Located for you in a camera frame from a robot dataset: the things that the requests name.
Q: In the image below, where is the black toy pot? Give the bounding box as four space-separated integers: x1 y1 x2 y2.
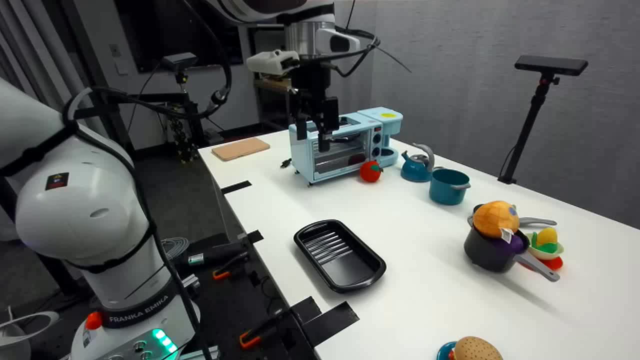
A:
463 222 563 283

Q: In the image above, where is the black tripod stand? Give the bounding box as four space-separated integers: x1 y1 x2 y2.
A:
127 65 207 163

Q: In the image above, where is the white round stand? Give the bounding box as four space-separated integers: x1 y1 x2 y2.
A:
0 307 62 360

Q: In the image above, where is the black camera bar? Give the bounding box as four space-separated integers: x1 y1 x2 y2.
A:
514 54 590 78
160 50 200 70

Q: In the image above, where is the purple toy eggplant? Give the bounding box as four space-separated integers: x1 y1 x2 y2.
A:
497 228 532 255

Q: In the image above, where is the blue toy plate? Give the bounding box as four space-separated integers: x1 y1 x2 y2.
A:
435 337 463 360

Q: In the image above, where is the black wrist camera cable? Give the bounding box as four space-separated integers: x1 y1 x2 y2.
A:
302 23 416 78

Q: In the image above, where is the small teal toy cup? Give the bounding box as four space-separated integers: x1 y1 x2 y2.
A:
376 145 400 169

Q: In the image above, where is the light blue toy toaster oven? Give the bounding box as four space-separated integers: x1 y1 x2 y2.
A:
287 105 407 187

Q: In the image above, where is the wide black tape strip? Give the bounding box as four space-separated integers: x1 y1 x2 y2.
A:
290 298 362 350

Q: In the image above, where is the black wall monitor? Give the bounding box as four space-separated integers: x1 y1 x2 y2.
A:
116 0 247 74

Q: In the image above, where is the wooden cutting board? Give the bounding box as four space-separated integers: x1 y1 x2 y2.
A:
210 136 272 163

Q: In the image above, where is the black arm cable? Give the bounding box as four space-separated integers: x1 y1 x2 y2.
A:
62 81 237 360

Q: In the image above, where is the teal toy pot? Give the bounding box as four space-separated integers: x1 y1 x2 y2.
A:
429 166 473 207

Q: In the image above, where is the red toy plate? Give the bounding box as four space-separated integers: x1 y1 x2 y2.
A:
540 254 566 272

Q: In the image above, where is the toy hamburger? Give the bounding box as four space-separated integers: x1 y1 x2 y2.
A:
447 334 506 360

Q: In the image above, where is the red toy tomato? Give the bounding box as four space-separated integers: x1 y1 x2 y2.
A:
359 157 387 185

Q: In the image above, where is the red round knob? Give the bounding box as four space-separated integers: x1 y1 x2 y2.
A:
82 310 106 331

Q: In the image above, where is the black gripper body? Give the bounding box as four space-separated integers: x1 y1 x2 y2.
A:
290 56 336 124

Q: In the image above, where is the black camera stand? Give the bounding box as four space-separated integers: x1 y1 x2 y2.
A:
499 70 560 185

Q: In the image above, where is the black clamp orange handle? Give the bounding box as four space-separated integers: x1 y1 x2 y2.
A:
237 306 302 351
186 238 268 283

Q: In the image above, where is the black ridged baking tray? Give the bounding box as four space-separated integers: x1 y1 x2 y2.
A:
293 218 388 295

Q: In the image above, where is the yellow toy food piece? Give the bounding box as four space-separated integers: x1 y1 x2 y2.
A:
535 226 560 248

